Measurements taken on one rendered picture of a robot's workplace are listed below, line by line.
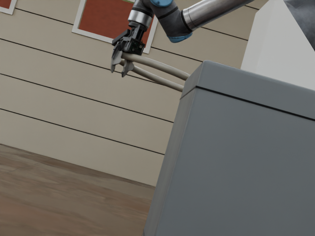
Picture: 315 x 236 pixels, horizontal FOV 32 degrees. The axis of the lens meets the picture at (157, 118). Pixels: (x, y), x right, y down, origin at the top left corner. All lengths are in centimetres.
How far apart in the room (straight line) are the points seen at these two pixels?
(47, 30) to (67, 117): 133
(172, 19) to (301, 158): 110
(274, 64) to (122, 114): 713
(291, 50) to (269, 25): 7
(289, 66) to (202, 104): 24
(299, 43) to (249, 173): 32
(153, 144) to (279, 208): 720
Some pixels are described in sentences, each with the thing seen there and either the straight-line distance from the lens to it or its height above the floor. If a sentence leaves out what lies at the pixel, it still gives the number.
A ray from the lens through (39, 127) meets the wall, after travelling 843.
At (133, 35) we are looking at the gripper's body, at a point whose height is 104.
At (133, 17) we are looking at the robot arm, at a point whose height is 111.
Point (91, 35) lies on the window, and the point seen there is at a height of 191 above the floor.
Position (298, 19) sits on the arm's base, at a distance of 130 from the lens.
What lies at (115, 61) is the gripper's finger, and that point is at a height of 92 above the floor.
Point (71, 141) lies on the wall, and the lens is 836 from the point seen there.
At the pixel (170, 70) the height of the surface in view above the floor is 94.
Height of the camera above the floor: 66
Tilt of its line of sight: 2 degrees up
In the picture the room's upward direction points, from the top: 16 degrees clockwise
